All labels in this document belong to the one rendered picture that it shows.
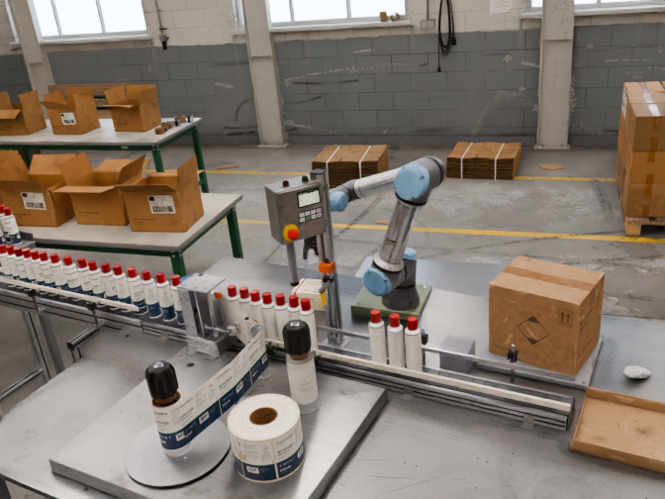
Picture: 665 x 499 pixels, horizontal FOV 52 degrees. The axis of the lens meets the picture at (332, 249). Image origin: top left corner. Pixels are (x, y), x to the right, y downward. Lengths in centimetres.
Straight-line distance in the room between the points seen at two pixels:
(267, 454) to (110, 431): 60
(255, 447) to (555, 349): 102
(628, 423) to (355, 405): 80
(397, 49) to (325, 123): 121
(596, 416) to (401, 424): 58
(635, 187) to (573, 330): 320
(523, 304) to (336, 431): 73
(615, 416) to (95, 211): 307
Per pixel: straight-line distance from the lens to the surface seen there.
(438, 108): 764
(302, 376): 207
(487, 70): 748
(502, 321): 234
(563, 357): 232
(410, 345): 220
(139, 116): 637
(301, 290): 278
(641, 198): 540
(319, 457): 199
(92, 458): 220
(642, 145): 527
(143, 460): 210
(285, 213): 223
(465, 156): 662
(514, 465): 203
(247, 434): 188
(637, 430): 220
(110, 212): 418
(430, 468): 201
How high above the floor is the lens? 220
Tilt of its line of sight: 25 degrees down
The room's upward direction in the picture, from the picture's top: 6 degrees counter-clockwise
